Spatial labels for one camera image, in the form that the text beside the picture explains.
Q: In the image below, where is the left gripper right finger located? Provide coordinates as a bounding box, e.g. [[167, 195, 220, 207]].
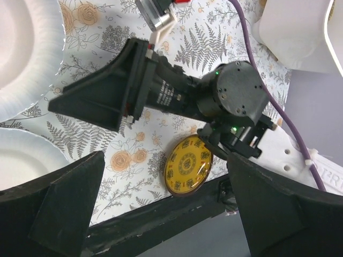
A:
[[227, 153, 342, 256]]

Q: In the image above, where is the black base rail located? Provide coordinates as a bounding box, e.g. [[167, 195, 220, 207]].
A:
[[81, 175, 232, 256]]

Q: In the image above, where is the white scalloped plate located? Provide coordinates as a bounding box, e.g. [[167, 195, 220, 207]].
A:
[[1, 128, 70, 190], [1, 1, 66, 122]]

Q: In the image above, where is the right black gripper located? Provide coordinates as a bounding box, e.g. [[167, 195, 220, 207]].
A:
[[48, 38, 204, 132]]

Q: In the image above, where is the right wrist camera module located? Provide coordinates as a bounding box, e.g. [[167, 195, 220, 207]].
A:
[[135, 0, 191, 46]]

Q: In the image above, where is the white scalloped plate front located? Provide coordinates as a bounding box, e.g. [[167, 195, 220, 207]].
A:
[[1, 128, 70, 190]]

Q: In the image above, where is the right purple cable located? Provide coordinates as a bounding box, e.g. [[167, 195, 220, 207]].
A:
[[230, 0, 327, 192]]

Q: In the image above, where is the white plastic bin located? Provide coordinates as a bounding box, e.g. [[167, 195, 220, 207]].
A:
[[252, 0, 342, 75]]

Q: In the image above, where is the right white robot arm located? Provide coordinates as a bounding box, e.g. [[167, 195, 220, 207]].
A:
[[48, 38, 342, 195]]

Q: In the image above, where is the white scalloped plate back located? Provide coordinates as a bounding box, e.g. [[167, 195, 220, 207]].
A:
[[1, 1, 66, 122]]

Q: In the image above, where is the yellow brown patterned plate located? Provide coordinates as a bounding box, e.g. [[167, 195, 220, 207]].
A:
[[164, 134, 213, 197]]

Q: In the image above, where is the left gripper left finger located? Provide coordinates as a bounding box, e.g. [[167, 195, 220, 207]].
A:
[[1, 151, 105, 256]]

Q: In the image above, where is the floral patterned table mat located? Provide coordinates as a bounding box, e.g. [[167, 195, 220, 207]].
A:
[[0, 0, 293, 227]]

